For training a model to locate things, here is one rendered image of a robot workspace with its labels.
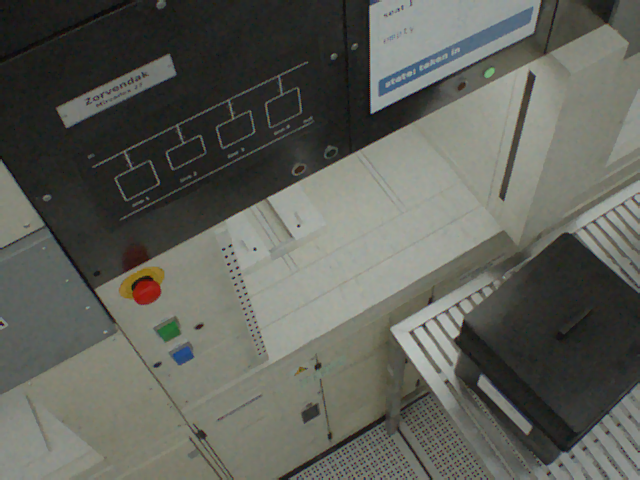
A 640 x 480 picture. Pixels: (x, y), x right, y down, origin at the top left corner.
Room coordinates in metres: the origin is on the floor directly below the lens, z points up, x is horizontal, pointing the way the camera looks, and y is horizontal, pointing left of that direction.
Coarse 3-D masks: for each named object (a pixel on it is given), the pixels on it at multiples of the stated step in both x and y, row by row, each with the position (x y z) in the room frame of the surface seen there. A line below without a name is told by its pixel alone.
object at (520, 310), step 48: (576, 240) 0.68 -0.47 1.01; (528, 288) 0.59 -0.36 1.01; (576, 288) 0.58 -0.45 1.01; (624, 288) 0.57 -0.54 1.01; (480, 336) 0.51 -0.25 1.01; (528, 336) 0.50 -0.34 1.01; (576, 336) 0.48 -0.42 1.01; (624, 336) 0.47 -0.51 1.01; (528, 384) 0.41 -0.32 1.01; (576, 384) 0.40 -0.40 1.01; (624, 384) 0.39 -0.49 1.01; (576, 432) 0.32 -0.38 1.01
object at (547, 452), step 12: (456, 360) 0.54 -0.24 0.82; (468, 360) 0.52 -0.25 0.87; (456, 372) 0.53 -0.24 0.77; (468, 372) 0.51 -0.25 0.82; (480, 372) 0.49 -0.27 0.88; (468, 384) 0.50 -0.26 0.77; (480, 384) 0.48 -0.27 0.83; (492, 384) 0.46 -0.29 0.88; (480, 396) 0.47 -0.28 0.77; (492, 396) 0.45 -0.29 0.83; (504, 396) 0.43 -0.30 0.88; (492, 408) 0.45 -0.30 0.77; (504, 408) 0.43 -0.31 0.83; (516, 408) 0.41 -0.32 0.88; (504, 420) 0.42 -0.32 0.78; (516, 420) 0.40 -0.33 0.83; (528, 420) 0.38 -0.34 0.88; (516, 432) 0.39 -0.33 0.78; (528, 432) 0.37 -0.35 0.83; (540, 432) 0.36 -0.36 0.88; (528, 444) 0.36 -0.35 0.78; (540, 444) 0.35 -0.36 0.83; (552, 444) 0.33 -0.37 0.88; (540, 456) 0.34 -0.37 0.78; (552, 456) 0.32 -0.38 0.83
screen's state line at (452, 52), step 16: (512, 16) 0.76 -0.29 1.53; (528, 16) 0.77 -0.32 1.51; (480, 32) 0.73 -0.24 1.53; (496, 32) 0.74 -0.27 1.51; (448, 48) 0.71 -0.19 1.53; (464, 48) 0.72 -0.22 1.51; (416, 64) 0.69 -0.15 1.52; (432, 64) 0.70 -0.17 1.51; (384, 80) 0.67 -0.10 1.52; (400, 80) 0.68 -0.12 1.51
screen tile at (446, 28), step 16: (400, 0) 0.68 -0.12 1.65; (416, 0) 0.68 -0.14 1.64; (432, 0) 0.70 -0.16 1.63; (448, 0) 0.71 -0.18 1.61; (384, 16) 0.67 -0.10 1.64; (400, 16) 0.68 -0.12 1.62; (416, 16) 0.69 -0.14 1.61; (448, 16) 0.71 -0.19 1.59; (384, 32) 0.67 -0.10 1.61; (432, 32) 0.70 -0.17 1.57; (448, 32) 0.71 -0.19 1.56; (384, 48) 0.67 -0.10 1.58; (400, 48) 0.68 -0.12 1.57; (416, 48) 0.69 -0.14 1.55; (384, 64) 0.67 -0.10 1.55
